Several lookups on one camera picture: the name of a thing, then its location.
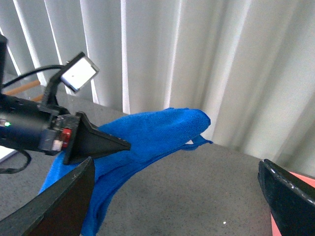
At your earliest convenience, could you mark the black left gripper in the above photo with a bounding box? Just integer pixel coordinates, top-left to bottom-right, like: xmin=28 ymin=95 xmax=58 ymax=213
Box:
xmin=0 ymin=94 xmax=131 ymax=165

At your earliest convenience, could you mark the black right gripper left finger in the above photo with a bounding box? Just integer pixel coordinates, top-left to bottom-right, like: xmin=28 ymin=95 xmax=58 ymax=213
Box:
xmin=0 ymin=158 xmax=95 ymax=236

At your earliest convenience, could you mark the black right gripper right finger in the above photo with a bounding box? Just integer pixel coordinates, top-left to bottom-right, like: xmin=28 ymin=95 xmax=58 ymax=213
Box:
xmin=257 ymin=159 xmax=315 ymax=236

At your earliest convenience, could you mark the blue microfiber cloth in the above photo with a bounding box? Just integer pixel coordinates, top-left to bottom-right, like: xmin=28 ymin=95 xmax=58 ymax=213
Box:
xmin=38 ymin=107 xmax=214 ymax=236

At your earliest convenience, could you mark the pink mat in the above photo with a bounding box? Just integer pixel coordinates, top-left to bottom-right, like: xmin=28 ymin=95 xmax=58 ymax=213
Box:
xmin=270 ymin=171 xmax=315 ymax=236

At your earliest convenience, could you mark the white pleated curtain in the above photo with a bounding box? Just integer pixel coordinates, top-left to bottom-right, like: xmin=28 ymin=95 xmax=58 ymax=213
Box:
xmin=0 ymin=0 xmax=315 ymax=176

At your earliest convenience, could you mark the black camera cable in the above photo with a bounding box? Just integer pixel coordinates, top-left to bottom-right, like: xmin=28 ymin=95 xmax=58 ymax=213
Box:
xmin=0 ymin=64 xmax=65 ymax=175

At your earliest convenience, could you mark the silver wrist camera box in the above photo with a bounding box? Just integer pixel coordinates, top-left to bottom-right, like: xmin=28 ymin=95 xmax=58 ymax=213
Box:
xmin=61 ymin=52 xmax=99 ymax=93

